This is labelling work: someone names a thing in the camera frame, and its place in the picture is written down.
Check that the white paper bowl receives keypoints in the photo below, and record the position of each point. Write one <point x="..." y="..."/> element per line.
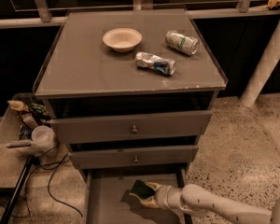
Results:
<point x="122" y="39"/>

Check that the clear plastic storage bin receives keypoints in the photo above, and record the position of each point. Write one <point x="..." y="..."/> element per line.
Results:
<point x="17" y="125"/>

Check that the black stand leg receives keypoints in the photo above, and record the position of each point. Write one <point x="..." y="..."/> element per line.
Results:
<point x="17" y="190"/>

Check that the grey drawer cabinet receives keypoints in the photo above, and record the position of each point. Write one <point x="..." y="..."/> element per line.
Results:
<point x="83" y="78"/>

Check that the brass top drawer knob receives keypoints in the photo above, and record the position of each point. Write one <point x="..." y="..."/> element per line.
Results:
<point x="134" y="130"/>

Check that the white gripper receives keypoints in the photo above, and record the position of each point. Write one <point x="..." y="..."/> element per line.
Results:
<point x="161" y="197"/>

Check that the grey top drawer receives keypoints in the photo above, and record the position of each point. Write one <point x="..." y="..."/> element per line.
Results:
<point x="118" y="128"/>

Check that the clear plastic cup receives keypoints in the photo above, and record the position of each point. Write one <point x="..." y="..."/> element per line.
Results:
<point x="43" y="137"/>

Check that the grey middle drawer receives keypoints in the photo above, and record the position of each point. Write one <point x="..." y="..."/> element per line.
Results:
<point x="114" y="158"/>

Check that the green and yellow sponge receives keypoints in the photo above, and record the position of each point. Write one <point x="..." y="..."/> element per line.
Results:
<point x="141" y="190"/>

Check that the crushed silver blue can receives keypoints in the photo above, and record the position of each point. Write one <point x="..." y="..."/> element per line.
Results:
<point x="155" y="63"/>

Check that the metal railing frame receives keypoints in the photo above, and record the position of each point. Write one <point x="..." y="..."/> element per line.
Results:
<point x="140" y="3"/>

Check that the colourful snack bag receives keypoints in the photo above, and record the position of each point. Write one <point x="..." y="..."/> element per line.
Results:
<point x="40" y="110"/>

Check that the yellow object on ledge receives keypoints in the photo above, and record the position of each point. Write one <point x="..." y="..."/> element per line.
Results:
<point x="273" y="4"/>

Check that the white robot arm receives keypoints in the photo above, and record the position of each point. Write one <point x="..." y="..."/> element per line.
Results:
<point x="236" y="173"/>

